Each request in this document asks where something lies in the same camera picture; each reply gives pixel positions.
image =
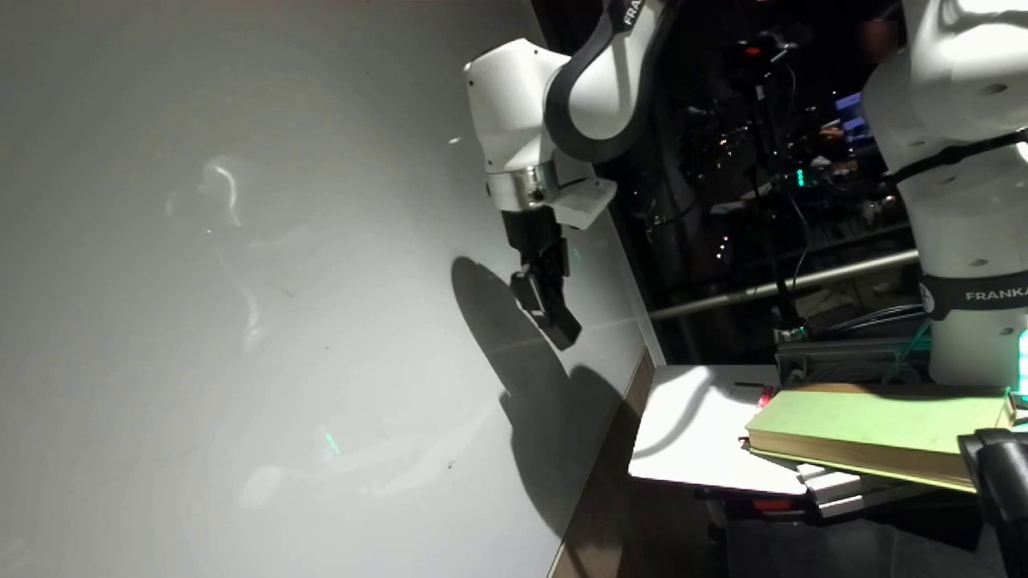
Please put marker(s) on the silver railing bar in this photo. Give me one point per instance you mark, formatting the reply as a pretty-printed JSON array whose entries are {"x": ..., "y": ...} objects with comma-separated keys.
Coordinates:
[{"x": 792, "y": 281}]

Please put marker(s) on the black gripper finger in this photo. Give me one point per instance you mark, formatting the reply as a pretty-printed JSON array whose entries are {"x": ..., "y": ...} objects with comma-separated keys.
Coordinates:
[
  {"x": 552, "y": 274},
  {"x": 522, "y": 292}
]

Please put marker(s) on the black cylindrical device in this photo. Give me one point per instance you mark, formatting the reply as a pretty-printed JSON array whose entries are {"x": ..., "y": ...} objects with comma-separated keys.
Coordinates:
[{"x": 1001, "y": 492}]

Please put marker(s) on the large white board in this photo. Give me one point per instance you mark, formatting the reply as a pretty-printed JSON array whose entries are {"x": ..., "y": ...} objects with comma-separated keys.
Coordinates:
[{"x": 160, "y": 373}]

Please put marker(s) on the black base box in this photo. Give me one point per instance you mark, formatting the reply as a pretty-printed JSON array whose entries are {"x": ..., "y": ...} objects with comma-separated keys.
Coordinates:
[{"x": 844, "y": 359}]

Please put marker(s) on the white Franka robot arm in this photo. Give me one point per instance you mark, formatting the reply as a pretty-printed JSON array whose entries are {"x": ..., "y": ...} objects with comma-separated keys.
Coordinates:
[{"x": 508, "y": 97}]

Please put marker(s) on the black camera tripod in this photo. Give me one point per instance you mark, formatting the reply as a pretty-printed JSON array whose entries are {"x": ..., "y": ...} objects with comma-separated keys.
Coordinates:
[{"x": 772, "y": 129}]

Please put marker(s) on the black whiteboard duster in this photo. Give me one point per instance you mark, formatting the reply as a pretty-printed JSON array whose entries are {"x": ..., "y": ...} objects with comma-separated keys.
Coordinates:
[{"x": 561, "y": 322}]

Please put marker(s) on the small white table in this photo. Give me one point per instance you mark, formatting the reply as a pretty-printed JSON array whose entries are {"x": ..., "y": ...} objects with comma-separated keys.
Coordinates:
[{"x": 684, "y": 429}]

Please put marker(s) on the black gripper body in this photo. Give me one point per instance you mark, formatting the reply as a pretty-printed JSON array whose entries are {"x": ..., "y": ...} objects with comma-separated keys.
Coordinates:
[{"x": 535, "y": 230}]

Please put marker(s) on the green flat book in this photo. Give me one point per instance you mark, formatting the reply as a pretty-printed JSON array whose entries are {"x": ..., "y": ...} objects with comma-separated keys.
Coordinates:
[{"x": 878, "y": 429}]

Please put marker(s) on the silver metal clamp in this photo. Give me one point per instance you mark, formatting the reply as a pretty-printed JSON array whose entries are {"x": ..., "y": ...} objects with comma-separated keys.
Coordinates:
[{"x": 833, "y": 491}]

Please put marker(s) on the person in background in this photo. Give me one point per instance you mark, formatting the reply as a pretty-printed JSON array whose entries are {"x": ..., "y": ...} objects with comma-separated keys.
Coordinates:
[{"x": 880, "y": 37}]

